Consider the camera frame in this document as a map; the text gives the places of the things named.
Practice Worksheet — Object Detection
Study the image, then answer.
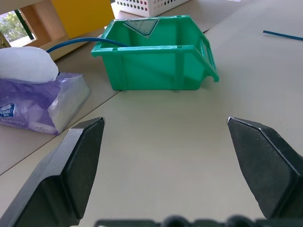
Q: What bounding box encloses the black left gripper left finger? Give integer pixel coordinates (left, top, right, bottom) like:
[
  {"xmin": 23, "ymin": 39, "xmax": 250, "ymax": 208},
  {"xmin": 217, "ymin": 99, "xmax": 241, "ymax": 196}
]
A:
[{"xmin": 0, "ymin": 116, "xmax": 106, "ymax": 227}]

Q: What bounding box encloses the blue cable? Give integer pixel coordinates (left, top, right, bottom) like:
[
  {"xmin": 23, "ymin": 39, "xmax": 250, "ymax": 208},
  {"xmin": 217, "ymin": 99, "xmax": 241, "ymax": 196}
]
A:
[{"xmin": 46, "ymin": 30, "xmax": 303, "ymax": 53}]

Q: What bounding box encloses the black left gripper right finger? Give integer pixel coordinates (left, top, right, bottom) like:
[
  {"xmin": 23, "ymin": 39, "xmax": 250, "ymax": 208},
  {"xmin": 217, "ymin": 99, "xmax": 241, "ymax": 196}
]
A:
[{"xmin": 226, "ymin": 116, "xmax": 303, "ymax": 219}]

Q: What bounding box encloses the yellow panel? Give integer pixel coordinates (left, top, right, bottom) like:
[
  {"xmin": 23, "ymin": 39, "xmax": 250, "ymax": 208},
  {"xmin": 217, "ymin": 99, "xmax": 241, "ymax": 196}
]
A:
[{"xmin": 50, "ymin": 0, "xmax": 116, "ymax": 39}]

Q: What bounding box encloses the purple tissue pack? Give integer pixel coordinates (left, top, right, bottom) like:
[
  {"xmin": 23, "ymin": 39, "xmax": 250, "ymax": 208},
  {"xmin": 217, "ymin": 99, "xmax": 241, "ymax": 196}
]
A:
[{"xmin": 0, "ymin": 46, "xmax": 91, "ymax": 136}]

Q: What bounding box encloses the wooden shelf frame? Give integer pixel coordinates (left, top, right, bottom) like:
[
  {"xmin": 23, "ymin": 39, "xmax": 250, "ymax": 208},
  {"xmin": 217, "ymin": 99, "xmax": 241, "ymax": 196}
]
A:
[{"xmin": 18, "ymin": 4, "xmax": 69, "ymax": 48}]

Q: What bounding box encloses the white perforated plastic basket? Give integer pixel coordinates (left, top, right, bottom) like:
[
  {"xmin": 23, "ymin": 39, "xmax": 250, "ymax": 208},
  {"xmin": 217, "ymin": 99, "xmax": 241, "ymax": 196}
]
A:
[{"xmin": 113, "ymin": 0, "xmax": 191, "ymax": 17}]

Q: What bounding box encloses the paper label in bin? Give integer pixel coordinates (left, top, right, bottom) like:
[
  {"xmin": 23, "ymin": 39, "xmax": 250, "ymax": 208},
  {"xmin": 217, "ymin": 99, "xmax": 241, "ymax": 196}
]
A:
[{"xmin": 122, "ymin": 18, "xmax": 160, "ymax": 39}]

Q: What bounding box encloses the green plastic storage bin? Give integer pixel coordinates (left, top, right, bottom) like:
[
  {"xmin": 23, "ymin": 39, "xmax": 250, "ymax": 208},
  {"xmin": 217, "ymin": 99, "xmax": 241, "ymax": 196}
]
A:
[{"xmin": 91, "ymin": 15, "xmax": 220, "ymax": 91}]

